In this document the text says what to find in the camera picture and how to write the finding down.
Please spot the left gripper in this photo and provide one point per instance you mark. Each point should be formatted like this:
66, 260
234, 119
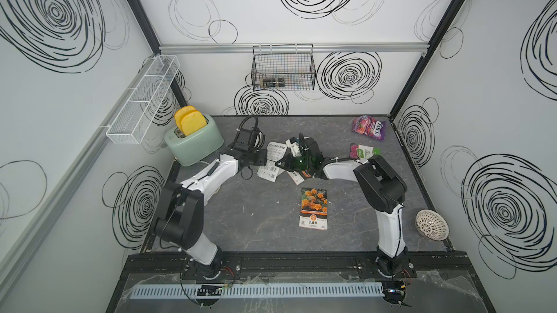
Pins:
262, 154

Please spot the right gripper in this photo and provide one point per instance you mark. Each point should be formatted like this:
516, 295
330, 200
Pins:
290, 163

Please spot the green vegetable seed packet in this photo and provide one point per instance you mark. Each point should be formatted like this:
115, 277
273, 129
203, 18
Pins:
275, 152

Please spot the impatiens pink flower packet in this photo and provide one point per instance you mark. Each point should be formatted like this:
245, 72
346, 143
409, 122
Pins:
363, 152

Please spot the large marigold seed packet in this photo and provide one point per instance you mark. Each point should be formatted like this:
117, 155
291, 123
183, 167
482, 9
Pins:
313, 209

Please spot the small marigold seed packet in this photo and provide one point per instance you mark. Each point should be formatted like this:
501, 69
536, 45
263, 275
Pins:
296, 177

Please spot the mixed flowers seed packet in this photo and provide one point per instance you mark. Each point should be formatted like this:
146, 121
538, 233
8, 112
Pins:
294, 147

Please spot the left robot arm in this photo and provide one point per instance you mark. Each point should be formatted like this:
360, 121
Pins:
180, 214

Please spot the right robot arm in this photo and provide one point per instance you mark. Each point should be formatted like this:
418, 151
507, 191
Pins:
381, 185

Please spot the mint green toaster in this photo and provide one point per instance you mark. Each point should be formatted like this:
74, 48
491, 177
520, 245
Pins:
188, 150

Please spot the yellow toast slice front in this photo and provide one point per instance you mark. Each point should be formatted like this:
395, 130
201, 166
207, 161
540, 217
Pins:
192, 122

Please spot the yellow toast slice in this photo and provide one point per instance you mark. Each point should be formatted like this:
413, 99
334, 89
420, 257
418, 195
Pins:
192, 122
182, 112

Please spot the dark object in basket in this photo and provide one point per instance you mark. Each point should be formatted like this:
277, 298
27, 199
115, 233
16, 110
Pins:
273, 83

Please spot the purple candy bag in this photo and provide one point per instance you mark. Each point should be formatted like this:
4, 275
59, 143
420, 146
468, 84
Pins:
370, 127

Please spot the yellow toast slice back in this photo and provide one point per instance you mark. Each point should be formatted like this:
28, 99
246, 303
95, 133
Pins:
182, 112

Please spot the white perforated strainer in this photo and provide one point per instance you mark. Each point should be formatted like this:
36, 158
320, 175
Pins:
432, 225

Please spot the black wire wall basket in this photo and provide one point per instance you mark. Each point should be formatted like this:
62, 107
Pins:
298, 69

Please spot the white wire shelf basket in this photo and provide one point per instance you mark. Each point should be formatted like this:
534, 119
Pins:
138, 112

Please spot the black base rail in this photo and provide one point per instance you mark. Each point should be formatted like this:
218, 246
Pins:
365, 264

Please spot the aluminium wall rail back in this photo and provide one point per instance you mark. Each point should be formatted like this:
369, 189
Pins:
367, 47

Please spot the aluminium wall rail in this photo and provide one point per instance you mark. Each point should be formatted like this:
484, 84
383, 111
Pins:
367, 47
53, 202

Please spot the white slotted cable duct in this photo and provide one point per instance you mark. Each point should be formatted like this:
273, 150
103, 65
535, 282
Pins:
258, 290

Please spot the aluminium wall rail left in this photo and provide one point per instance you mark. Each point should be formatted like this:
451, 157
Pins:
53, 202

